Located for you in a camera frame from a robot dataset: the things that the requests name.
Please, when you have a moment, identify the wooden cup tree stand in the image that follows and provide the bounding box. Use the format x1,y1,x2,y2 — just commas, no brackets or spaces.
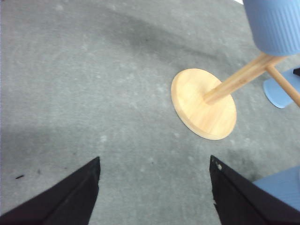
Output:
171,53,300,140

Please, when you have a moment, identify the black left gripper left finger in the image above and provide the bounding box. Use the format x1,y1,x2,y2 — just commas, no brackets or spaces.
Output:
0,157,101,225

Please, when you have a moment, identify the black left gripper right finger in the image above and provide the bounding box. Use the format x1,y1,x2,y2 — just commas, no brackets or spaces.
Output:
210,155,300,225

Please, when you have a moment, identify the blue ribbed cup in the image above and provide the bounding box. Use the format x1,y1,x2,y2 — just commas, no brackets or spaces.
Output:
253,165,300,211
243,0,300,56
263,71,300,109

